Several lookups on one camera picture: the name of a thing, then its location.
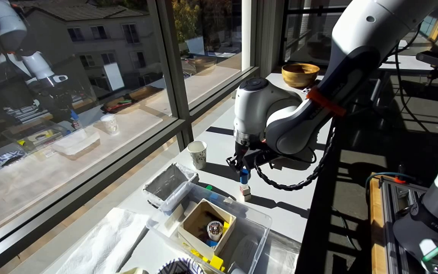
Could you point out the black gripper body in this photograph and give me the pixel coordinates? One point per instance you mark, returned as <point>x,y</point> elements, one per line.
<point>252,155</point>

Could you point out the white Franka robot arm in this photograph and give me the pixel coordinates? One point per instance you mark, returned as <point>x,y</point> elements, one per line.
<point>377,30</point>

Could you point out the wooden plank beside robot base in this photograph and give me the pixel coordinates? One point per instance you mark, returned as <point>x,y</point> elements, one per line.
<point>380,228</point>

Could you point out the plain wooden toy cube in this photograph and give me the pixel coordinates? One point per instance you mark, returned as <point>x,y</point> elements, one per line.
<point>247,196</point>

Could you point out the green toy cylinder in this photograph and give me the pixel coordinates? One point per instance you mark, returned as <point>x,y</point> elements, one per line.
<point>209,187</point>

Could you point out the yellow toy block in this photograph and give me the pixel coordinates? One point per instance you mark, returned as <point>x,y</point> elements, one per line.
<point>212,260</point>

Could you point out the wooden cube with number six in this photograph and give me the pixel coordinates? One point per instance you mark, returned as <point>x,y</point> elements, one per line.
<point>229,199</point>

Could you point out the paper cup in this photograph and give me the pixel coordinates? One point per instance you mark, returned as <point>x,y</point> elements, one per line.
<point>197,154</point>

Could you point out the small open wooden box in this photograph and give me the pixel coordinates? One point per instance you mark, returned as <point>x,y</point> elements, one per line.
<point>199,222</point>

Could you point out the clear plastic storage bin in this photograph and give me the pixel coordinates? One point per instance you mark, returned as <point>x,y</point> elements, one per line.
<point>250,237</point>

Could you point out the flat clear plastic lid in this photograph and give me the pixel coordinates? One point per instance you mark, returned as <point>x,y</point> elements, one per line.
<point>285,254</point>

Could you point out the round wooden bowl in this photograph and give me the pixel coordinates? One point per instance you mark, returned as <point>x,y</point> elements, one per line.
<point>301,74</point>

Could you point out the dark patterned paper liner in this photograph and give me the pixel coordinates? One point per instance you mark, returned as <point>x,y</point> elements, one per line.
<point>182,266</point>

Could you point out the white plastic bag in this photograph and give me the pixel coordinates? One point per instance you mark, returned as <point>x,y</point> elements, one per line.
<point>103,243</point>

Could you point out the green tape piece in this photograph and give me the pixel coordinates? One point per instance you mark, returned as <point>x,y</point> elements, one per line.
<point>434,253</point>

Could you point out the corner window post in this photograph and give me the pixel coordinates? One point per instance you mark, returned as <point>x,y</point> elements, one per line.
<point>262,30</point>

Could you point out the dark window sill rail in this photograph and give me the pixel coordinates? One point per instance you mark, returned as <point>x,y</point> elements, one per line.
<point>103,187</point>

